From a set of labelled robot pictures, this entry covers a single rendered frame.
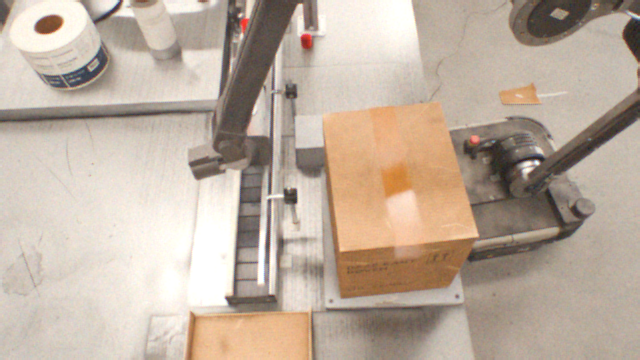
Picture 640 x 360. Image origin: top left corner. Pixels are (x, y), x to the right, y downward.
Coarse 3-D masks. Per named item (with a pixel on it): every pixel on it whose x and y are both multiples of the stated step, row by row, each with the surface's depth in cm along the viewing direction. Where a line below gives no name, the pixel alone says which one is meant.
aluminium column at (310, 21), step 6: (306, 0) 142; (312, 0) 142; (306, 6) 143; (312, 6) 144; (306, 12) 145; (312, 12) 145; (306, 18) 147; (312, 18) 148; (306, 24) 149; (312, 24) 150; (318, 24) 152; (306, 30) 151; (312, 30) 151
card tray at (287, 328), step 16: (192, 320) 106; (208, 320) 107; (224, 320) 107; (240, 320) 107; (256, 320) 106; (272, 320) 106; (288, 320) 106; (304, 320) 106; (192, 336) 105; (208, 336) 105; (224, 336) 105; (240, 336) 105; (256, 336) 105; (272, 336) 105; (288, 336) 104; (304, 336) 104; (192, 352) 104; (208, 352) 103; (224, 352) 103; (240, 352) 103; (256, 352) 103; (272, 352) 103; (288, 352) 103; (304, 352) 103
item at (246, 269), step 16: (272, 80) 135; (272, 96) 132; (272, 112) 130; (272, 128) 127; (272, 144) 124; (272, 160) 122; (256, 176) 120; (272, 176) 120; (240, 192) 118; (256, 192) 117; (240, 208) 115; (256, 208) 115; (240, 224) 113; (256, 224) 113; (240, 240) 111; (256, 240) 111; (240, 256) 109; (256, 256) 109; (240, 272) 107; (256, 272) 107; (240, 288) 105; (256, 288) 105
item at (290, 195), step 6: (288, 186) 105; (288, 192) 105; (294, 192) 107; (270, 198) 108; (276, 198) 108; (282, 198) 108; (288, 198) 106; (294, 198) 106; (288, 204) 108; (294, 204) 111; (294, 210) 113; (294, 216) 115
